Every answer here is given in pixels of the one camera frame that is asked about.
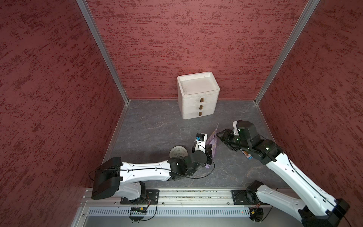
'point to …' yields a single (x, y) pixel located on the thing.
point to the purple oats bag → (212, 141)
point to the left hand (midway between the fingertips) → (211, 148)
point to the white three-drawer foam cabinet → (198, 94)
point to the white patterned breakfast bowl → (178, 151)
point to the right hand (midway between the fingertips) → (217, 139)
